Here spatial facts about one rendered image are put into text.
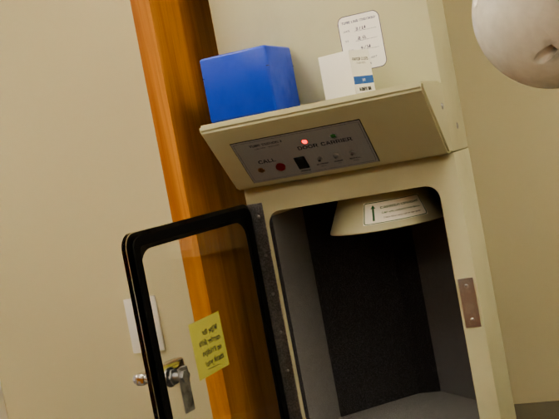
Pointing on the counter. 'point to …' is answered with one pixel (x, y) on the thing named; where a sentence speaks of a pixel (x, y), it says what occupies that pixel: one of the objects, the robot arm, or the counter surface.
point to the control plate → (264, 151)
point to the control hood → (325, 115)
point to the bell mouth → (384, 211)
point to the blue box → (249, 82)
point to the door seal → (150, 304)
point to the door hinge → (275, 310)
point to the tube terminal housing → (228, 41)
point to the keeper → (469, 303)
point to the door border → (140, 293)
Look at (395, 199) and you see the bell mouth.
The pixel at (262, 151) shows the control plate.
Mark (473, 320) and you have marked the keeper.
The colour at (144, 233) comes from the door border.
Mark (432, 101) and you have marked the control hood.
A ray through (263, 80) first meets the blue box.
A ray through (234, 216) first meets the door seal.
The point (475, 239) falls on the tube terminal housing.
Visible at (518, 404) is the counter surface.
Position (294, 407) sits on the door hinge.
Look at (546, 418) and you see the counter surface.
